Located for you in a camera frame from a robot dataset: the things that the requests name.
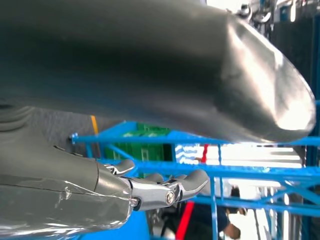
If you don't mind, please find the blue metal shelf rack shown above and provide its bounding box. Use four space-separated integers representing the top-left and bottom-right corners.
69 13 320 240

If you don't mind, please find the green plastic crate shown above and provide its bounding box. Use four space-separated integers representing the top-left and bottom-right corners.
103 122 174 180

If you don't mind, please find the seated person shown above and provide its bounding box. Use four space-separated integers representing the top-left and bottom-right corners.
159 198 242 240

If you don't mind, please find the standing person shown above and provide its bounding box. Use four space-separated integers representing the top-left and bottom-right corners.
226 184 248 217

